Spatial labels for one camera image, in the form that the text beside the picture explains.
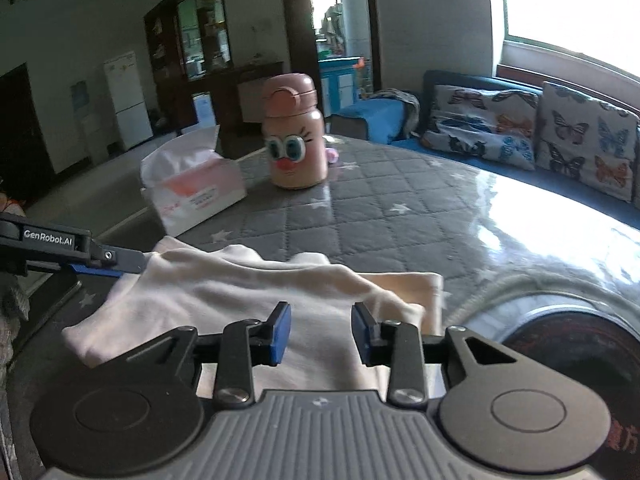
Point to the pink and white tissue box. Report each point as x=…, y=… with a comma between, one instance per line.
x=200, y=195

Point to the blue blanket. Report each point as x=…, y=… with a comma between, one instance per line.
x=375, y=115

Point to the pink cartoon face bottle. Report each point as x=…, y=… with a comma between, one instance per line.
x=295, y=140

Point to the blue cabinet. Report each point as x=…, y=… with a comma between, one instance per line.
x=342, y=77

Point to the blue sofa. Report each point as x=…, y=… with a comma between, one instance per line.
x=450, y=78

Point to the small pink item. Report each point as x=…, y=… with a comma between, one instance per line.
x=332, y=155

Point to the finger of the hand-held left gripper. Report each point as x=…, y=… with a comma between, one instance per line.
x=95, y=271
x=115, y=257

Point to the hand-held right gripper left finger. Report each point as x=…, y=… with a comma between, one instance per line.
x=280, y=335

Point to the white water dispenser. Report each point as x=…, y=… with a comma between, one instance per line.
x=87, y=120

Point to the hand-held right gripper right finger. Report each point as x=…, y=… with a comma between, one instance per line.
x=361, y=340

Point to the butterfly print cushion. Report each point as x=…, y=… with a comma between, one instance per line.
x=480, y=125
x=585, y=140

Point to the window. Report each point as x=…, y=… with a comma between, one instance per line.
x=570, y=0

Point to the white refrigerator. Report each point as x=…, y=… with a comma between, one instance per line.
x=127, y=100

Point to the dark wooden display cabinet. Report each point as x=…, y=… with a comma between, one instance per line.
x=210, y=35

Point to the round black induction hotplate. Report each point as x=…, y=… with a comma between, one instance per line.
x=575, y=340

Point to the cream garment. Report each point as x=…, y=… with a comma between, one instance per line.
x=225, y=290

